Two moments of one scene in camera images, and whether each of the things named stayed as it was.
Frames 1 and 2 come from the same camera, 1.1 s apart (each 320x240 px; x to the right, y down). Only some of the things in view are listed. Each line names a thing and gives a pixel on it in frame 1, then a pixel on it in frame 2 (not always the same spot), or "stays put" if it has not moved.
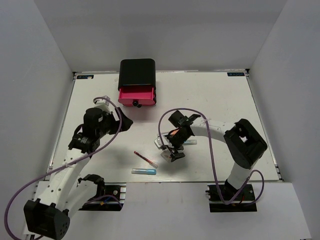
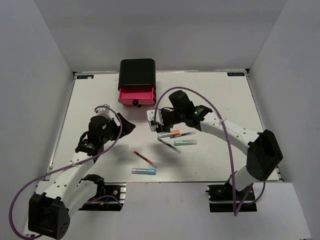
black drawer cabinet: [137, 71] stays put
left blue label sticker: [85, 76] stays put
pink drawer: [136, 95] stays put
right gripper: [177, 155] -> [165, 127]
